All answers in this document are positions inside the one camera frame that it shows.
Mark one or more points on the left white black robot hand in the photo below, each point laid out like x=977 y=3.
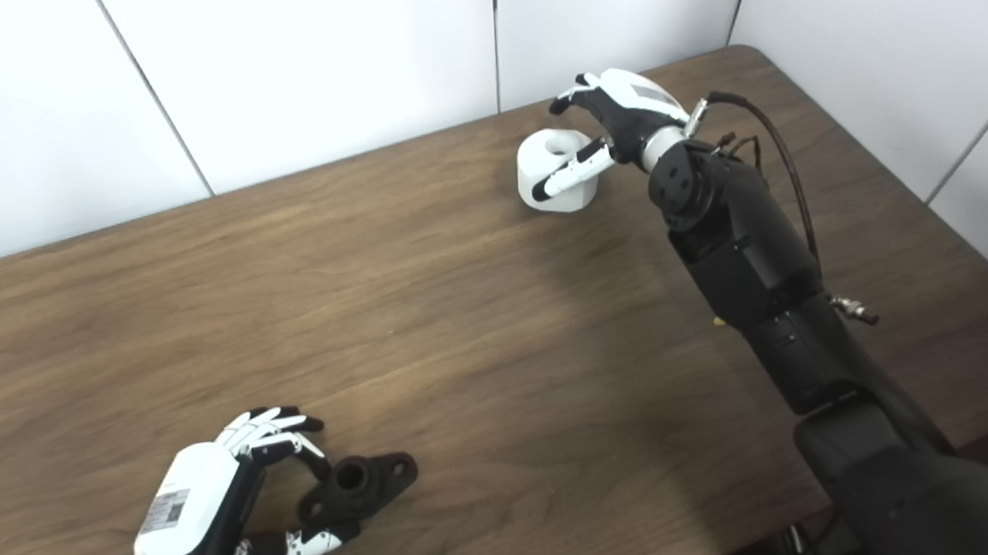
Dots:
x=186 y=502

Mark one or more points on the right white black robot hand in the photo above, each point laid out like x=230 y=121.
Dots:
x=634 y=110

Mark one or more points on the round white plastic piece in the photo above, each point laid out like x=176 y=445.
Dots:
x=542 y=159

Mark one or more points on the black flanged holder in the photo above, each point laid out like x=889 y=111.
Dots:
x=365 y=483

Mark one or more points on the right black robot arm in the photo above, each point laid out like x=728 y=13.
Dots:
x=768 y=278

